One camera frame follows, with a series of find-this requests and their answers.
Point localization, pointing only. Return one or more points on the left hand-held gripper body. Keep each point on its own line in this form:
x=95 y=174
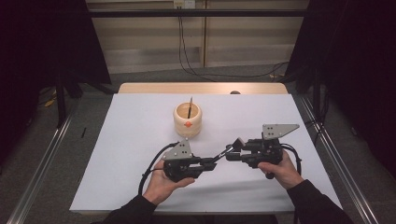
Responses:
x=180 y=152

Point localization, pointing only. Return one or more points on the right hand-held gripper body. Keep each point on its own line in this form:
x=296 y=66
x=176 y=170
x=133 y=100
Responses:
x=277 y=130

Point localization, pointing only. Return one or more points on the black makeup brush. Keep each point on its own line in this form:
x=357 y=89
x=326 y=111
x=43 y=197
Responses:
x=224 y=153

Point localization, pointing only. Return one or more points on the beige ribbed cup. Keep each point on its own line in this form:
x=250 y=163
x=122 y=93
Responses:
x=187 y=129

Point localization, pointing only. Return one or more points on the thin black orange-tipped brush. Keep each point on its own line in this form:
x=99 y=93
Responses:
x=190 y=107

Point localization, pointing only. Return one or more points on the person's left hand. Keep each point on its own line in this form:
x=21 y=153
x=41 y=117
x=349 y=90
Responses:
x=162 y=186

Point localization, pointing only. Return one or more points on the person's right hand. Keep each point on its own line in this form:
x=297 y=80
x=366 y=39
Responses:
x=285 y=174

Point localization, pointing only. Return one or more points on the white table sheet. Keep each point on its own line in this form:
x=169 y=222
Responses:
x=249 y=109

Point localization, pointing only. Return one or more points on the wooden table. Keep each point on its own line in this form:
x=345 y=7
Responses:
x=186 y=88

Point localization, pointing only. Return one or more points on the black curtain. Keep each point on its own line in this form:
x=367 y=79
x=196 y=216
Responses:
x=37 y=46
x=358 y=62

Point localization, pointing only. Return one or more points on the black horizontal bar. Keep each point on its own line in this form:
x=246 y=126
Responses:
x=199 y=13

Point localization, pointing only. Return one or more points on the yellow floor tape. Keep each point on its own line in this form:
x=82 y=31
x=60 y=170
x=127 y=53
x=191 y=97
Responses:
x=49 y=102

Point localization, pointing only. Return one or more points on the aluminium floor rail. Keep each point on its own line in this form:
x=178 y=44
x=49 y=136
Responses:
x=40 y=168
x=339 y=168

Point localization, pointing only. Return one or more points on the black stand post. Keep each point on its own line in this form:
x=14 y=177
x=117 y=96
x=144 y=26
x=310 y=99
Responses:
x=61 y=102

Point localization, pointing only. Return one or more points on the white wall socket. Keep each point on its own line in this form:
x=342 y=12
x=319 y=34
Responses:
x=184 y=3

